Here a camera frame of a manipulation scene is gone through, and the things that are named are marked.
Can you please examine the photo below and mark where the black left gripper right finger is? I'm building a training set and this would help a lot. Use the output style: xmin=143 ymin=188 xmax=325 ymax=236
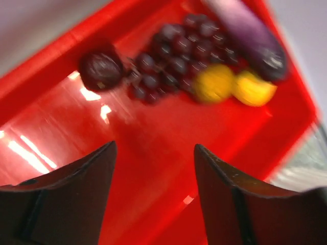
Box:
xmin=194 ymin=144 xmax=326 ymax=244

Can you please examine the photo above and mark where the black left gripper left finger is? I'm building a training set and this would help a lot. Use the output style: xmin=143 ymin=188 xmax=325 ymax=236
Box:
xmin=1 ymin=141 xmax=117 ymax=244

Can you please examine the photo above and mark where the yellow toy lemon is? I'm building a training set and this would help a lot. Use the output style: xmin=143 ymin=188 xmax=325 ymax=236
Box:
xmin=192 ymin=64 xmax=235 ymax=104
xmin=232 ymin=70 xmax=277 ymax=107

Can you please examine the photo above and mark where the red plastic tray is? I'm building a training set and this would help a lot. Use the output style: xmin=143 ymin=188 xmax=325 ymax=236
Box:
xmin=1 ymin=1 xmax=317 ymax=244

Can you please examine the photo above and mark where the purple toy eggplant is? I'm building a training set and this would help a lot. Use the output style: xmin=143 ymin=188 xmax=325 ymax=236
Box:
xmin=204 ymin=0 xmax=288 ymax=82

